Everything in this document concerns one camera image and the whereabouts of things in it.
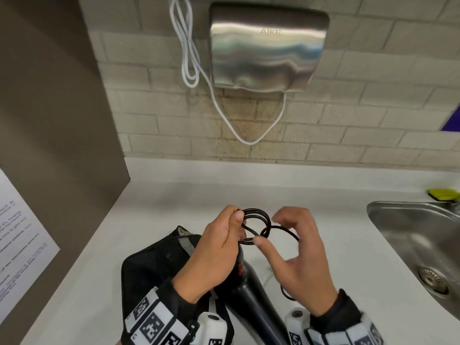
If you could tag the person's right hand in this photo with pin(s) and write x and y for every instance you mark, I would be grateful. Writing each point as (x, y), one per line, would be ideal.
(305, 262)

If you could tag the person's left hand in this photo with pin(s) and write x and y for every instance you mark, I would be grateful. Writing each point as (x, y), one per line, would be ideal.
(208, 258)

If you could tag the person's right thumb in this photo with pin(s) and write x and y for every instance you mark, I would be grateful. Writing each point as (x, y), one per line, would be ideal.
(268, 255)

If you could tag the person's left thumb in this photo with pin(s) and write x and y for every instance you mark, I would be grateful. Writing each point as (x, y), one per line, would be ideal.
(235, 244)

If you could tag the black hair dryer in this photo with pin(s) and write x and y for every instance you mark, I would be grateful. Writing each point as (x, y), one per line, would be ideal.
(251, 298)

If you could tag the person's right forearm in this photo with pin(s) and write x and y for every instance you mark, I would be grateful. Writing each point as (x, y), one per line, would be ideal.
(341, 308)

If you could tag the person's left forearm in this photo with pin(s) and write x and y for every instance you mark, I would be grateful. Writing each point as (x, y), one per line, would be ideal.
(169, 291)

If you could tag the black zip pouch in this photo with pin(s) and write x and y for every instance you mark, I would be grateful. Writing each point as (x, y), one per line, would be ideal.
(143, 269)

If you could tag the marker-printed wrist band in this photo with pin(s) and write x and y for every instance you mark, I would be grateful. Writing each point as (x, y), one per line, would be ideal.
(355, 335)
(154, 319)

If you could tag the stainless steel sink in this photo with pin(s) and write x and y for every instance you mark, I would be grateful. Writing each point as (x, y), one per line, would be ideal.
(413, 233)

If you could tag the metal sink drain strainer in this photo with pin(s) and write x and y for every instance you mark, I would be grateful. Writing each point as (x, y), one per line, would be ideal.
(433, 280)

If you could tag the yellow-green sponge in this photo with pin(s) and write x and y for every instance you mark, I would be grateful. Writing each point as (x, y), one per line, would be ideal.
(442, 194)

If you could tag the stainless steel hand dryer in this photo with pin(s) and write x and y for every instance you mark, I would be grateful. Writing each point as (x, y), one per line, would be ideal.
(266, 50)

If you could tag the white paper notice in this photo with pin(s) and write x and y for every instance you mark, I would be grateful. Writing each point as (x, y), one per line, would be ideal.
(18, 240)

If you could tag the brown side panel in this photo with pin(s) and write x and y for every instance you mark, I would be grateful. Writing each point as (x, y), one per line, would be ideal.
(54, 104)

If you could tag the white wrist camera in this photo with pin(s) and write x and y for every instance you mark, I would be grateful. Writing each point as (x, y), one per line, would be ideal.
(296, 325)
(212, 328)

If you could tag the purple wall sign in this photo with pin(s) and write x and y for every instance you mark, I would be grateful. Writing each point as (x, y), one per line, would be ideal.
(452, 120)

